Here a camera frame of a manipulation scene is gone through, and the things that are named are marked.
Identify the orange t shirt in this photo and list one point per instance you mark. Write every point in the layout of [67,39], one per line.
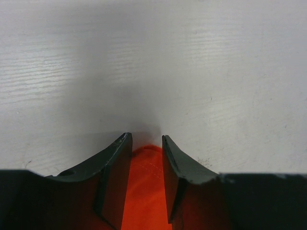
[145,205]

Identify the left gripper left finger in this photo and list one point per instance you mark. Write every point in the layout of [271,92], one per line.
[101,182]

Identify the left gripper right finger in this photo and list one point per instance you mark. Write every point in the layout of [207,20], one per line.
[193,193]

